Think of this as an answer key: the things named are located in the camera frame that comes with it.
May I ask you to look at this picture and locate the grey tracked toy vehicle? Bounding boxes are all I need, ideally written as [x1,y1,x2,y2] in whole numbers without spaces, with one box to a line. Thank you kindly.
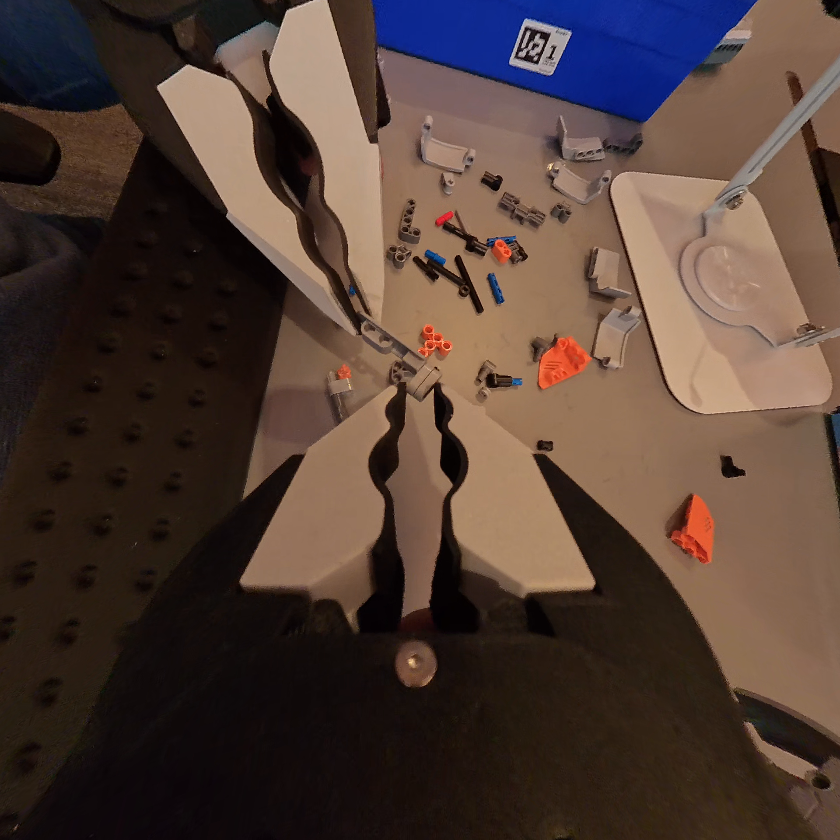
[735,686,840,840]

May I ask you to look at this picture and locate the light grey panel with holes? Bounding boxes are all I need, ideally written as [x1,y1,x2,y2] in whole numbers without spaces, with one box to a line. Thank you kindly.
[556,116,606,162]

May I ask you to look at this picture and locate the light grey curved panel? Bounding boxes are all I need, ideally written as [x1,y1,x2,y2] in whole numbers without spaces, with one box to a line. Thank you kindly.
[548,161,613,205]
[420,116,477,173]
[592,305,643,370]

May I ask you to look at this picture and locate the pile of small technic pieces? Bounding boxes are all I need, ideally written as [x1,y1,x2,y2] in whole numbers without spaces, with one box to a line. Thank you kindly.
[412,255,486,315]

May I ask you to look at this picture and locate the grey toy hub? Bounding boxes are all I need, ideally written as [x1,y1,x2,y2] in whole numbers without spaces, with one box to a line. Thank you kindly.
[699,20,756,68]

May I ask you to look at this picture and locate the black dimpled pad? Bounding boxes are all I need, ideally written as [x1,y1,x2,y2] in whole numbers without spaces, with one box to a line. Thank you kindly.
[0,141,287,840]

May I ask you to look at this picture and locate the blue storage bin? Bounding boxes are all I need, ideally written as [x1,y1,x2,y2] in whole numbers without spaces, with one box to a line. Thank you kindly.
[373,0,759,122]

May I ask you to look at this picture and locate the dark grey double cross block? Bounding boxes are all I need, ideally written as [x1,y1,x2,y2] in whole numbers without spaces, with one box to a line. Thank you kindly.
[497,192,547,228]

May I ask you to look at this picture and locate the person's left forearm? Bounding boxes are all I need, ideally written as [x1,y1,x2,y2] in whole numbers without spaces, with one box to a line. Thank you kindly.
[0,0,119,110]

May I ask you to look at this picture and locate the black chair armrest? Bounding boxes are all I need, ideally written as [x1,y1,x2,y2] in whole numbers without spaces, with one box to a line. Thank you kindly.
[0,108,62,186]

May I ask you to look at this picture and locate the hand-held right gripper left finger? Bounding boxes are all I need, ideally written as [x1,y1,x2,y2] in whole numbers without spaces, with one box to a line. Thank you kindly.
[238,382,408,632]

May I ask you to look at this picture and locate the orange flat panel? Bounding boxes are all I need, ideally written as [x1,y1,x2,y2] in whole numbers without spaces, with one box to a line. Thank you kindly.
[537,336,592,391]

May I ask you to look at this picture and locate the white book stand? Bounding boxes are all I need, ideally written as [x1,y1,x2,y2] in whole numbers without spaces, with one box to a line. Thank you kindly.
[610,62,840,416]

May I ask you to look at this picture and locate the dark grey L-shaped beam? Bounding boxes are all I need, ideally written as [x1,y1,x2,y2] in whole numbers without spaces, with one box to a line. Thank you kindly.
[360,314,428,385]

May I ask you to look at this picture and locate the light grey boxy panel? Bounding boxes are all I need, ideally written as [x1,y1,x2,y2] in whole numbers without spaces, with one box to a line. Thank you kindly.
[586,246,633,300]

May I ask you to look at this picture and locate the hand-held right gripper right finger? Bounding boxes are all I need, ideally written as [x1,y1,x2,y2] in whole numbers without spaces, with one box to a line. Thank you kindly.
[433,382,598,632]

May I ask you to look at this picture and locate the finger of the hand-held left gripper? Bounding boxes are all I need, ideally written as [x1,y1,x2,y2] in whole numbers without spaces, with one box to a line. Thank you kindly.
[156,64,362,337]
[266,0,387,318]

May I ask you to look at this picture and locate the orange curved panel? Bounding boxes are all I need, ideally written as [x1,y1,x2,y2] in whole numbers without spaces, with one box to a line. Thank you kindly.
[668,493,715,565]

